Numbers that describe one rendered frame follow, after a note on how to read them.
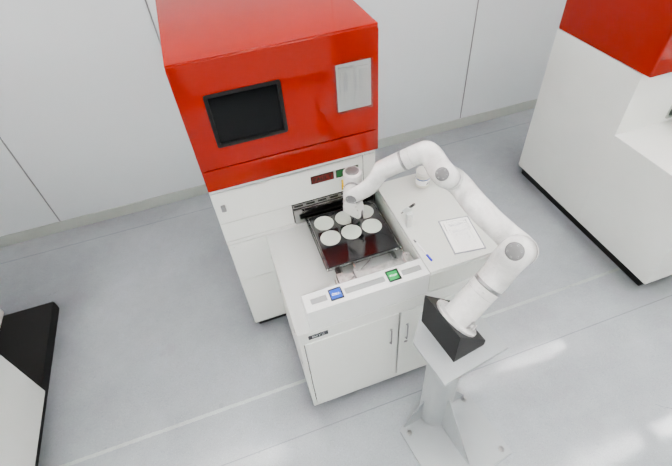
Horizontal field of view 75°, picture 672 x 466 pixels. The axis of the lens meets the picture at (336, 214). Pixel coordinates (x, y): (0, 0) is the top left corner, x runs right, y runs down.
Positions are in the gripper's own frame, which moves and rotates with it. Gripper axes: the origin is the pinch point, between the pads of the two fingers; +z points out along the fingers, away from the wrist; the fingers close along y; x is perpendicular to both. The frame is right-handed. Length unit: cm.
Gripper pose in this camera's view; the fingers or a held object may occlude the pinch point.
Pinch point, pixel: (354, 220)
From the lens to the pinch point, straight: 220.1
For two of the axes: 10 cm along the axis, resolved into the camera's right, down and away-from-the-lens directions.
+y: 7.7, 4.1, -4.9
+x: 6.4, -5.7, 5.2
